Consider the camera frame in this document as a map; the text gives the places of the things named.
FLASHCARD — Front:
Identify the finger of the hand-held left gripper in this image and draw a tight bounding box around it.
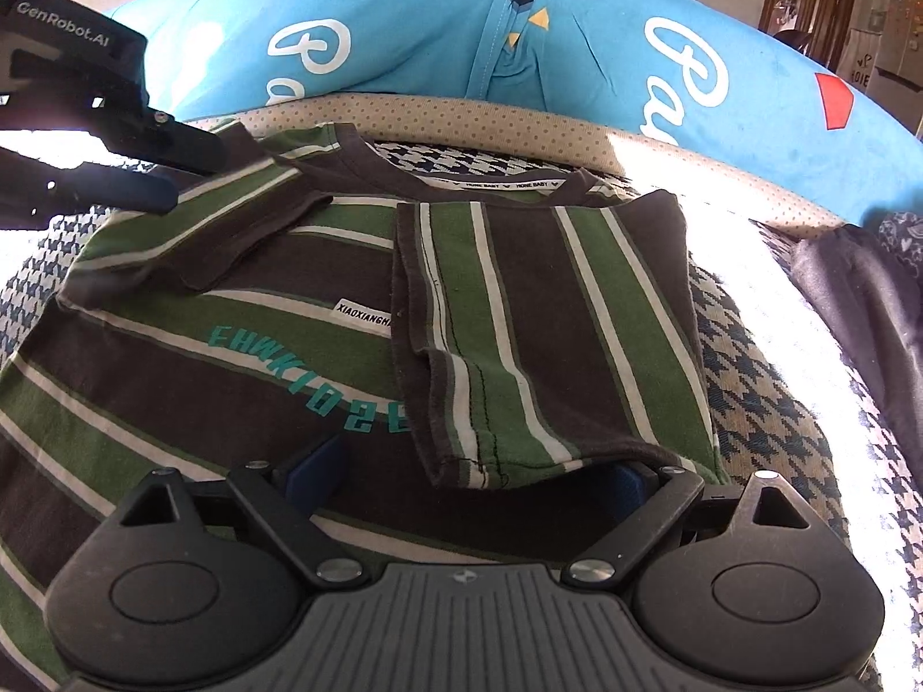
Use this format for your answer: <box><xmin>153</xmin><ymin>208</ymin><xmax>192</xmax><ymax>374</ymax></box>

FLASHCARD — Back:
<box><xmin>87</xmin><ymin>81</ymin><xmax>229</xmax><ymax>175</ymax></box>
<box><xmin>0</xmin><ymin>150</ymin><xmax>178</xmax><ymax>221</ymax></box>

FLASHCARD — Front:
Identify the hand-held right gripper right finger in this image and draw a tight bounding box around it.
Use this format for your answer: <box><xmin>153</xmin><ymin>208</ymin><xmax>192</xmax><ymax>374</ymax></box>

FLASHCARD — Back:
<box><xmin>562</xmin><ymin>467</ymin><xmax>830</xmax><ymax>587</ymax></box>

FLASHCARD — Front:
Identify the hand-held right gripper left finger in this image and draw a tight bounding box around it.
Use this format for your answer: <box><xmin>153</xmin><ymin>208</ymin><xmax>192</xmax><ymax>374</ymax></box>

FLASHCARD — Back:
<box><xmin>119</xmin><ymin>438</ymin><xmax>369</xmax><ymax>588</ymax></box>

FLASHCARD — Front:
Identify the green brown striped t-shirt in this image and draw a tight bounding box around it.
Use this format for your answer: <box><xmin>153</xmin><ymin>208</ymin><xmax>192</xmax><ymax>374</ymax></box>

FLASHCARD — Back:
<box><xmin>0</xmin><ymin>122</ymin><xmax>731</xmax><ymax>692</ymax></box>

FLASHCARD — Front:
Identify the houndstooth blanket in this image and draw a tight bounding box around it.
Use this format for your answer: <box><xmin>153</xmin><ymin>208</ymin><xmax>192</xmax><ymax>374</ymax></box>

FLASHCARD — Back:
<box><xmin>0</xmin><ymin>90</ymin><xmax>923</xmax><ymax>692</ymax></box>

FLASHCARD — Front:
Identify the blue printed bed sheet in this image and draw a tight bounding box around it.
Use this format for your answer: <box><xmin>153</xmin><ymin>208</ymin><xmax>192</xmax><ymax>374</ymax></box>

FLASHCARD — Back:
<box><xmin>108</xmin><ymin>0</ymin><xmax>923</xmax><ymax>226</ymax></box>

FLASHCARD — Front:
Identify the black folded cloth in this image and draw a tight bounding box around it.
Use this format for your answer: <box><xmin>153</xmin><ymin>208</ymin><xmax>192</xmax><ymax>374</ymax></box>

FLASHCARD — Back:
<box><xmin>789</xmin><ymin>225</ymin><xmax>923</xmax><ymax>448</ymax></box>

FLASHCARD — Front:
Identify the dark white-patterned cloth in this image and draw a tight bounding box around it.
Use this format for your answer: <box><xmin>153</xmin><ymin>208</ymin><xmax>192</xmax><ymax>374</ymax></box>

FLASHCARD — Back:
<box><xmin>875</xmin><ymin>211</ymin><xmax>923</xmax><ymax>269</ymax></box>

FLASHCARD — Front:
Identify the grey refrigerator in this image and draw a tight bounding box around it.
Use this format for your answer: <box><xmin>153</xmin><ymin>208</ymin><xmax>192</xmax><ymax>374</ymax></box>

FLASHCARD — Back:
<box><xmin>843</xmin><ymin>0</ymin><xmax>923</xmax><ymax>138</ymax></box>

